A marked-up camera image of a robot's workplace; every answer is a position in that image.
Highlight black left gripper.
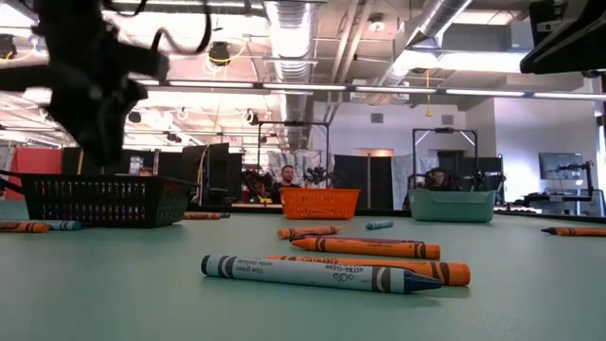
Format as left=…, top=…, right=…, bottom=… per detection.
left=0, top=46, right=170, bottom=168

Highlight black mesh basket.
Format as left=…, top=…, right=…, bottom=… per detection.
left=18, top=172, right=198, bottom=229

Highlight black partition panels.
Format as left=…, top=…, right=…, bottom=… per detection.
left=61, top=143, right=245, bottom=206

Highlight red partition panel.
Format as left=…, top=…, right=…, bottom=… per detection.
left=9, top=147, right=63, bottom=200

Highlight teal table mat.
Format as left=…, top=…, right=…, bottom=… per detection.
left=0, top=201, right=606, bottom=341

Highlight black ceiling dome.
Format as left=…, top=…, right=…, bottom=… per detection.
left=207, top=41, right=232, bottom=67

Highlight person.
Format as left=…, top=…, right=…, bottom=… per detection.
left=425, top=168, right=454, bottom=191
left=272, top=164, right=304, bottom=189

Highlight white plastic sheet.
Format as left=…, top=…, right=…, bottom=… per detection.
left=267, top=149, right=328, bottom=188
left=391, top=153, right=439, bottom=190

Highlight long ceiling light strip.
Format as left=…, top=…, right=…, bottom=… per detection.
left=136, top=78, right=606, bottom=101

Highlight orange mesh basket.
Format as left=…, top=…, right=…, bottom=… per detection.
left=278, top=187, right=362, bottom=221

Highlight blue green crayon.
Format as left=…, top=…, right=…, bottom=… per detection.
left=200, top=254, right=444, bottom=295

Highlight dark panel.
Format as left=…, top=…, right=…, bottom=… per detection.
left=333, top=154, right=395, bottom=212
left=437, top=150, right=504, bottom=191

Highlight teal plastic bin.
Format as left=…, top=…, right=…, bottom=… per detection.
left=407, top=188, right=498, bottom=224

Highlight dark flat monitor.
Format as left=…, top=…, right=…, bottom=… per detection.
left=538, top=152, right=586, bottom=181

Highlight silver flexible ventilation duct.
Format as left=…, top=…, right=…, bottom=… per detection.
left=262, top=0, right=317, bottom=152

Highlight grey rectangular duct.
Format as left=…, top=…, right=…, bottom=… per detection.
left=439, top=21, right=534, bottom=53

